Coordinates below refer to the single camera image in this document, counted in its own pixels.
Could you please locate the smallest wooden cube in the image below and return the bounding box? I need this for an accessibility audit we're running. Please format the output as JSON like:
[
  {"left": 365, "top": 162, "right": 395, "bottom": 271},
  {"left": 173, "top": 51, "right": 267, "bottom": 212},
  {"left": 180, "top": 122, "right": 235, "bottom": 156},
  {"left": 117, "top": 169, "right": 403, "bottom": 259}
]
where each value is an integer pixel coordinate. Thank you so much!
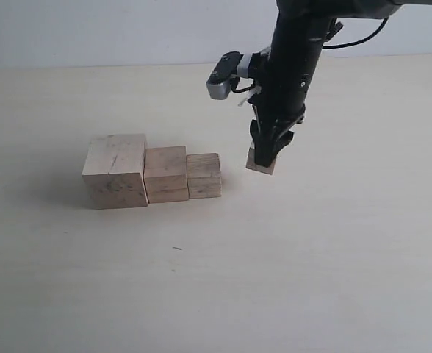
[{"left": 245, "top": 146, "right": 276, "bottom": 175}]

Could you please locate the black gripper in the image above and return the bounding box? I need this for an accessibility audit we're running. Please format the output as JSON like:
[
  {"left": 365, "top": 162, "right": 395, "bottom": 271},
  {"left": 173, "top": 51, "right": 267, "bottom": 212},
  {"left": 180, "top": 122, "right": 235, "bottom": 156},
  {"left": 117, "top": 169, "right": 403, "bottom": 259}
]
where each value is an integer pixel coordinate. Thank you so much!
[{"left": 249, "top": 35, "right": 325, "bottom": 168}]

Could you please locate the second largest wooden cube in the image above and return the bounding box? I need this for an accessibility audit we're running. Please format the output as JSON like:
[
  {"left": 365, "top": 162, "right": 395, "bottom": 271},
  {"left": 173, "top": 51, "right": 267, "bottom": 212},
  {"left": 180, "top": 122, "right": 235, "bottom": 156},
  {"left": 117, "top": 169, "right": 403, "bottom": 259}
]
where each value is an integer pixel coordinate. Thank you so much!
[{"left": 143, "top": 146, "right": 189, "bottom": 204}]

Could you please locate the third largest wooden cube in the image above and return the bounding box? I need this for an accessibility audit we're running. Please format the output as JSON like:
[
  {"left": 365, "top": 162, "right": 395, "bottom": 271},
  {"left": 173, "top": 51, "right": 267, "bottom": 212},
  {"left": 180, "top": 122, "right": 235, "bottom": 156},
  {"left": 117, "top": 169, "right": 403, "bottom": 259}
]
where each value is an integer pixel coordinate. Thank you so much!
[{"left": 187, "top": 153, "right": 222, "bottom": 199}]

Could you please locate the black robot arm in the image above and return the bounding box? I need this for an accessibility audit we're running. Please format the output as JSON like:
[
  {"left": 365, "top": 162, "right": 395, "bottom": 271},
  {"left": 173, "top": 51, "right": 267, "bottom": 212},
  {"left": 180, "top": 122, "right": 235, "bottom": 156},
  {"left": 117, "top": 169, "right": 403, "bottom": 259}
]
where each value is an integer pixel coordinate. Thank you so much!
[{"left": 248, "top": 1, "right": 400, "bottom": 167}]

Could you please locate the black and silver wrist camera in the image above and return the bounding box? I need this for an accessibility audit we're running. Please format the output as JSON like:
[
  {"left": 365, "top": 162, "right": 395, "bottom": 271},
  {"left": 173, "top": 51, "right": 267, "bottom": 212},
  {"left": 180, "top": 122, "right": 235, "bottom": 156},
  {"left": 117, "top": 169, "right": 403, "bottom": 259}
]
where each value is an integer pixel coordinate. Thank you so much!
[{"left": 206, "top": 51, "right": 263, "bottom": 100}]

